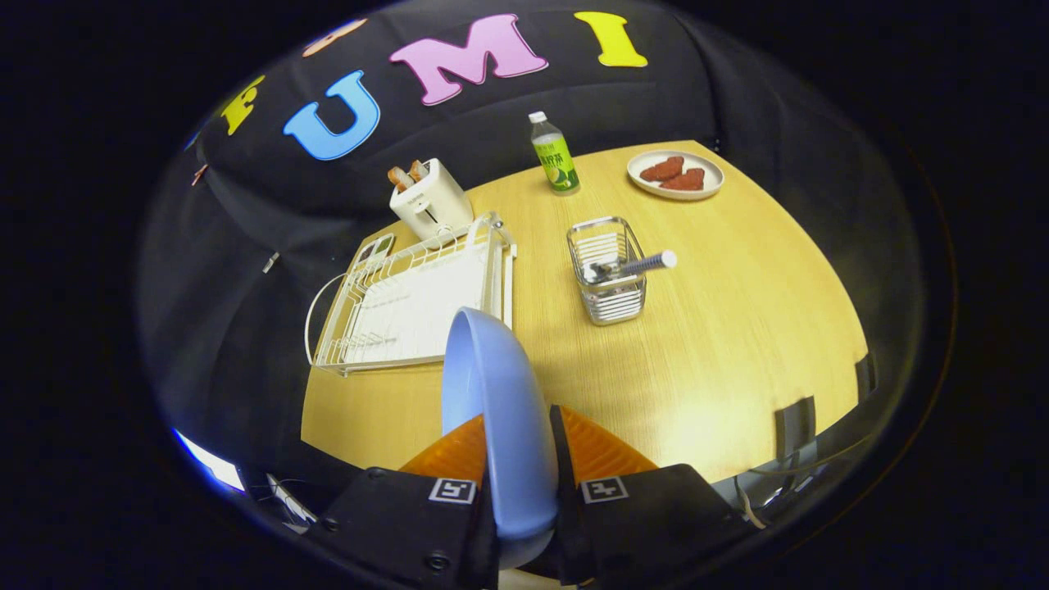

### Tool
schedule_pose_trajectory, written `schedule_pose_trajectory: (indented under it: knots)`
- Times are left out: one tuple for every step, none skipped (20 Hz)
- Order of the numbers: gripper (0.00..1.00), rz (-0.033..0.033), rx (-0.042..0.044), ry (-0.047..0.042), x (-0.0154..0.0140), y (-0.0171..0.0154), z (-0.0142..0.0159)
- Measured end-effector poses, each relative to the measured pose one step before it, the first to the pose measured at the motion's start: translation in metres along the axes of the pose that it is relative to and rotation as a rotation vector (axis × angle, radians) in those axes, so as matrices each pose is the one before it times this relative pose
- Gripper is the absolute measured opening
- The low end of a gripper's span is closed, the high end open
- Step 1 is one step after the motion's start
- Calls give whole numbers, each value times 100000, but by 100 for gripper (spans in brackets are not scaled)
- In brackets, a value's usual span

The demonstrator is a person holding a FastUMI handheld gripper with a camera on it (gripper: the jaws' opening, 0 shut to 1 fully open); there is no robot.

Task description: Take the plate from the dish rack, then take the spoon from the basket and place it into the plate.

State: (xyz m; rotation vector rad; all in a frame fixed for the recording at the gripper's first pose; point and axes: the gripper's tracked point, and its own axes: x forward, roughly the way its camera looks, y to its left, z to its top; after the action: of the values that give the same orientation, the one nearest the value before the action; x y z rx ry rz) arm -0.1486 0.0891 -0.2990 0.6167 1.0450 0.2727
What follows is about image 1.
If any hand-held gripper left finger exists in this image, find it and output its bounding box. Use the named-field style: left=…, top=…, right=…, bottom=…
left=307, top=414, right=501, bottom=590

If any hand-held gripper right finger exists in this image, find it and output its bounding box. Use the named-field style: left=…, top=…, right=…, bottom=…
left=547, top=404, right=755, bottom=588

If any blue plate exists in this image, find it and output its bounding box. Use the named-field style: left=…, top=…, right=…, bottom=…
left=441, top=307, right=560, bottom=570

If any silver wire basket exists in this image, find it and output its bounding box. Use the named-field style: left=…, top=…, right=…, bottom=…
left=566, top=216, right=648, bottom=327

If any clear spoon with striped handle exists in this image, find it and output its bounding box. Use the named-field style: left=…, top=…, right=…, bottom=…
left=594, top=250, right=678, bottom=284

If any white wire dish rack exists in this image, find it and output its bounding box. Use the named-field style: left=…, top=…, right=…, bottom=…
left=305, top=211, right=517, bottom=376

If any beige plate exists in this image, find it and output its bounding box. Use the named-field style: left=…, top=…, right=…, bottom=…
left=627, top=150, right=725, bottom=202

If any lit monitor screen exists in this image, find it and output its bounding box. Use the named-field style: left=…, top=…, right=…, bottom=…
left=174, top=429, right=247, bottom=492

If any compartment tray with food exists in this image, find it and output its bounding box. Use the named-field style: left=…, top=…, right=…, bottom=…
left=352, top=234, right=396, bottom=271

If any white toaster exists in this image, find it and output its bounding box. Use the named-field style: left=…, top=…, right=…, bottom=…
left=388, top=158, right=475, bottom=243

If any green tea bottle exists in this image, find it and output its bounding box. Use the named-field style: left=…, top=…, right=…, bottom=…
left=529, top=111, right=581, bottom=196

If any black backdrop cloth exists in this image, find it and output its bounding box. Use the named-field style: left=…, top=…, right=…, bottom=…
left=138, top=0, right=906, bottom=492

